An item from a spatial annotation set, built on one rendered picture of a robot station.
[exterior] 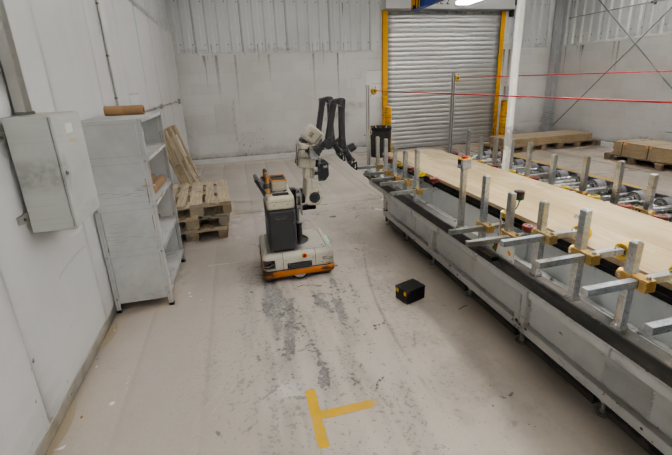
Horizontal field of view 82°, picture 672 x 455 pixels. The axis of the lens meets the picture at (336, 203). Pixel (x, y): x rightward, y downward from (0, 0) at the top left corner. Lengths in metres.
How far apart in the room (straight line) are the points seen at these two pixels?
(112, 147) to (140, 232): 0.68
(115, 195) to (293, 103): 6.78
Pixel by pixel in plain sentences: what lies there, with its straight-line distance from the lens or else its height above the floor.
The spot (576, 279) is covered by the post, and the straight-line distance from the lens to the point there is 2.22.
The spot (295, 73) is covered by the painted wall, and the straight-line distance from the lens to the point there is 9.65.
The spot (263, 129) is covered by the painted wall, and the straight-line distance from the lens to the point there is 9.61.
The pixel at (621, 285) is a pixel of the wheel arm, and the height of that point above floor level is 0.95.
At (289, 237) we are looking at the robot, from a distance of 3.58.
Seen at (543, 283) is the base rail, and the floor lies 0.70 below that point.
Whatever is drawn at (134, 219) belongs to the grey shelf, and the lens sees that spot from 3.42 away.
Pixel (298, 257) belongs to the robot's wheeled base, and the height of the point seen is 0.23.
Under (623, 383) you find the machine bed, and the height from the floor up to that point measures 0.27.
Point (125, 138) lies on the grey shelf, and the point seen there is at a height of 1.42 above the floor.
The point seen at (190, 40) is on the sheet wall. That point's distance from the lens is 9.65.
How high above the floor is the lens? 1.76
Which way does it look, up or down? 17 degrees down
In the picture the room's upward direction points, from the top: 2 degrees counter-clockwise
